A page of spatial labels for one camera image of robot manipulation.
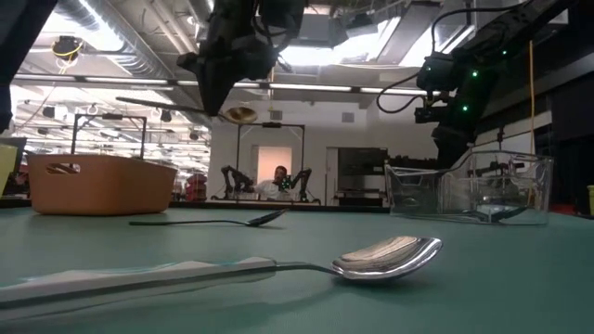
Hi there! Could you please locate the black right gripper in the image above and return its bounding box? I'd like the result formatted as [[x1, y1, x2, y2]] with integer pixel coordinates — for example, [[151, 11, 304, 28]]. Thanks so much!
[[416, 51, 484, 169]]

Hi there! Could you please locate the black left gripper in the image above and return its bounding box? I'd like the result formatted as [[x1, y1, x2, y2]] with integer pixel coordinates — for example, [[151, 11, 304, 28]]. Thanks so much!
[[178, 0, 289, 116]]

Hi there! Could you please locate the gold spoon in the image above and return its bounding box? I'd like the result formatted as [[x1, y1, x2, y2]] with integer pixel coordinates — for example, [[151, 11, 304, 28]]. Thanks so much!
[[115, 96, 259, 125]]

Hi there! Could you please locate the black spoon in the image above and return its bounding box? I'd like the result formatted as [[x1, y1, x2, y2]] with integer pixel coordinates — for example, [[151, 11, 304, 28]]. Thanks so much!
[[461, 208, 511, 225], [128, 208, 290, 228]]

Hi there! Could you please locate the silver spoon teal patterned handle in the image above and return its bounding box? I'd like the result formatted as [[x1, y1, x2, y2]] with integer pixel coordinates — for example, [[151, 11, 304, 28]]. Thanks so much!
[[0, 235, 445, 324]]

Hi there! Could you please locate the clear plastic bin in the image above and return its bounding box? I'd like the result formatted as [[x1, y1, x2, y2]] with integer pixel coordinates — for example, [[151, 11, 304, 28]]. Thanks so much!
[[383, 150, 554, 226]]

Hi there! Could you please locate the dark cabinet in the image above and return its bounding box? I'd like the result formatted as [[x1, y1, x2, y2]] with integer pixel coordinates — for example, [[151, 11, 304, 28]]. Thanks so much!
[[337, 147, 389, 192]]

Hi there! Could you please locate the red storage rack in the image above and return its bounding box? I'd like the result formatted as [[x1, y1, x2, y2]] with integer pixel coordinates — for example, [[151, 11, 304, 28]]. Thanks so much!
[[175, 171, 208, 201]]

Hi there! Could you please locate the person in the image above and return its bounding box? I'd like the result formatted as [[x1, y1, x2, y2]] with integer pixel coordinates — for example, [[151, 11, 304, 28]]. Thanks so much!
[[257, 165, 298, 201]]

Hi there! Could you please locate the fluorescent ceiling light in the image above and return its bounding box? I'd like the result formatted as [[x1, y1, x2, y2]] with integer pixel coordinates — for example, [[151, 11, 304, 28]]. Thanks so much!
[[231, 82, 428, 96], [11, 72, 200, 92]]

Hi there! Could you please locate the gray ceiling box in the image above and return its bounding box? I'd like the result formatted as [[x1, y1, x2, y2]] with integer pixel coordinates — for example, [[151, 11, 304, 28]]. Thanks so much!
[[303, 13, 333, 45]]

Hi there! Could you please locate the orange plastic bin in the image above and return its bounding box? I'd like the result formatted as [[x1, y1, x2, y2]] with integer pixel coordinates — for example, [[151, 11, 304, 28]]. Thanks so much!
[[26, 153, 178, 216]]

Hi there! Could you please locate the green table mat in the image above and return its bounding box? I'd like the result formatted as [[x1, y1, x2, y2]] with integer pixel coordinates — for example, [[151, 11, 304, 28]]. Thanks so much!
[[0, 206, 594, 334]]

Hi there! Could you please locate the yellow plastic bin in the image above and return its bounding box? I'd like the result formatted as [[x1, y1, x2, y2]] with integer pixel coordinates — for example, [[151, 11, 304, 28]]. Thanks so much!
[[0, 143, 19, 199]]

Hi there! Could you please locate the black metal stand frame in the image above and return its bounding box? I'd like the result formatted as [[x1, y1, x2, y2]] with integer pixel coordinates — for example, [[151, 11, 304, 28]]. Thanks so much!
[[71, 113, 148, 164], [235, 122, 306, 201]]

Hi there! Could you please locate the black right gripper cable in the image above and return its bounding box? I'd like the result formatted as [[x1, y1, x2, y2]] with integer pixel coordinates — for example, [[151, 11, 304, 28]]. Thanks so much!
[[375, 4, 525, 115]]

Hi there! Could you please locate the silver ceiling duct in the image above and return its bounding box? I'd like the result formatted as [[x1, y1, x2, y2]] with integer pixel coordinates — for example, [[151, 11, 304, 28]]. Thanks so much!
[[50, 0, 219, 126]]

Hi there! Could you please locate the ceiling cable reel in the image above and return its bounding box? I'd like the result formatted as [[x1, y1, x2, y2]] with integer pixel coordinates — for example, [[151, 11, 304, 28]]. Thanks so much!
[[50, 35, 84, 64]]

